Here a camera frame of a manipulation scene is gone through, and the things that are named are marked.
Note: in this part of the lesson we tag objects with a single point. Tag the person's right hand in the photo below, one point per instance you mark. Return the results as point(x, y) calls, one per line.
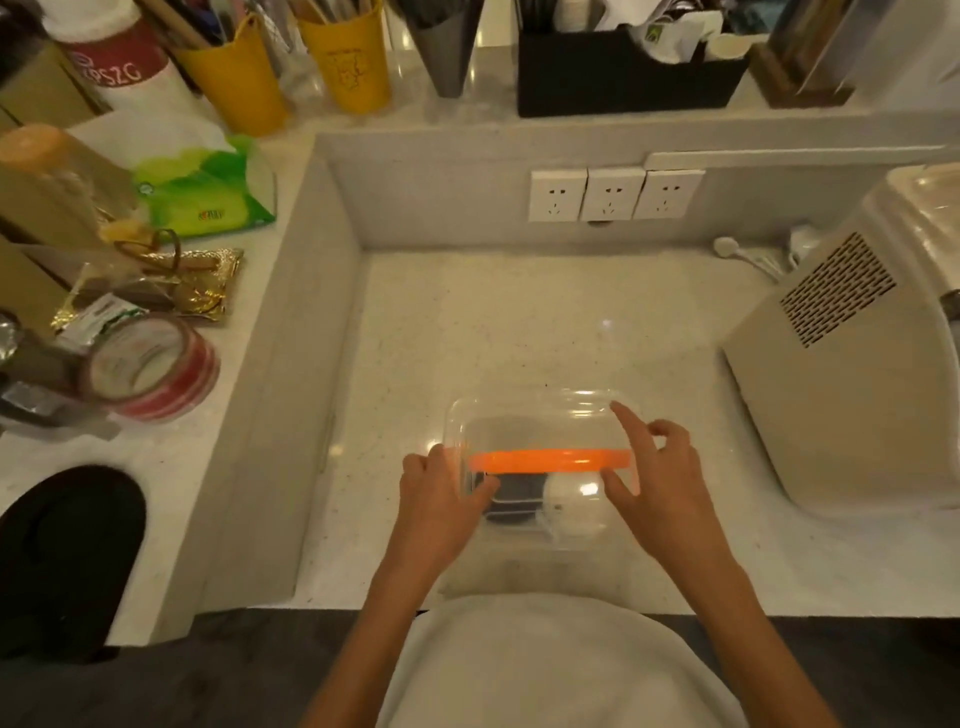
point(671, 502)

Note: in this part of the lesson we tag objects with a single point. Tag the person's left hand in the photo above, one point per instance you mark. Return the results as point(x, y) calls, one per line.
point(431, 510)

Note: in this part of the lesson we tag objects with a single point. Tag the person's right middle finger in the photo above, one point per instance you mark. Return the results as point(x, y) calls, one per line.
point(673, 431)

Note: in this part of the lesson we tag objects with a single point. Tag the person's left thumb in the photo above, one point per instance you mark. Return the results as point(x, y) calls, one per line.
point(484, 491)

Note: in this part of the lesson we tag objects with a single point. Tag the person's right thumb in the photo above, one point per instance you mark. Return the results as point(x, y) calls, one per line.
point(619, 491)

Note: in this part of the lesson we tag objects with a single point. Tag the clear container with orange rim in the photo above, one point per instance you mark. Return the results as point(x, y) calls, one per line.
point(540, 427)

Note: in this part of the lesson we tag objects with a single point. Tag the person's right forearm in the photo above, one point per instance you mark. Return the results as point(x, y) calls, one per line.
point(750, 645)

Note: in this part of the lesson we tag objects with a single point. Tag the person's left forearm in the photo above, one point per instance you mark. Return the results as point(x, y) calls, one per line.
point(375, 645)

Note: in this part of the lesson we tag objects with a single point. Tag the beige appliance with vent grille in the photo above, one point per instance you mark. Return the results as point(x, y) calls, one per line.
point(847, 390)

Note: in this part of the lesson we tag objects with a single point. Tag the person's white shirt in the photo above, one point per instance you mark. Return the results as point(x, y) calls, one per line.
point(555, 667)

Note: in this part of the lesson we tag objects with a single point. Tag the gold tray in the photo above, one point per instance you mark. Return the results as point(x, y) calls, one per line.
point(199, 289)

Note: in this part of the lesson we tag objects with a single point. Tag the red and white tape roll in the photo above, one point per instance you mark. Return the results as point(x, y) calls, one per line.
point(154, 367)

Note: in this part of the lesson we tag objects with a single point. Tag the black organizer box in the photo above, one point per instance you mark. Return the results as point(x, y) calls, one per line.
point(622, 79)

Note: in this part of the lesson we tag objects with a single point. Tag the wooden holder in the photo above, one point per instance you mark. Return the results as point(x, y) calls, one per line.
point(802, 75)

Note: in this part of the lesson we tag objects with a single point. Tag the white packets in organizer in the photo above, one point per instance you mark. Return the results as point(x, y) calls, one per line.
point(660, 30)

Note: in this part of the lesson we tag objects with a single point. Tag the green tissue pack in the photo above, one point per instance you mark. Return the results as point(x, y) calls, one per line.
point(206, 191)

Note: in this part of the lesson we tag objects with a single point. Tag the white and green sachet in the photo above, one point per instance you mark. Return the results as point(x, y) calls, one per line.
point(101, 319)

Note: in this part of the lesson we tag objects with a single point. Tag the black rounded object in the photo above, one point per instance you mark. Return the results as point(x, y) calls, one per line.
point(64, 559)

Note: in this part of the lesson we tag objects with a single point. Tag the grey cup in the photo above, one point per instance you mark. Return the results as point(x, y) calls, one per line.
point(444, 45)

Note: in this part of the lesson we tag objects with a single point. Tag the yellow cup with drawing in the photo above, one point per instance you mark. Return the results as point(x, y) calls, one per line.
point(349, 64)

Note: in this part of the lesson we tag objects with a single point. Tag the plain yellow cup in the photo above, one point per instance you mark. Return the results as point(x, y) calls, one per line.
point(236, 82)

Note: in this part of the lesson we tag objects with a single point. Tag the clear bottle with orange cap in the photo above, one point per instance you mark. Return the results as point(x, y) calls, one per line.
point(45, 187)

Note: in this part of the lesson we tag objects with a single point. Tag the white bottle with red label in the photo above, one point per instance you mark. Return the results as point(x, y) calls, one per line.
point(124, 64)

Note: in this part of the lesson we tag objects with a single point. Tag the brown cardboard box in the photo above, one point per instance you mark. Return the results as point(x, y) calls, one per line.
point(37, 90)

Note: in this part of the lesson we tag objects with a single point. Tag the white wall socket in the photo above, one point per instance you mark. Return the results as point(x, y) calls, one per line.
point(611, 193)
point(556, 195)
point(667, 193)

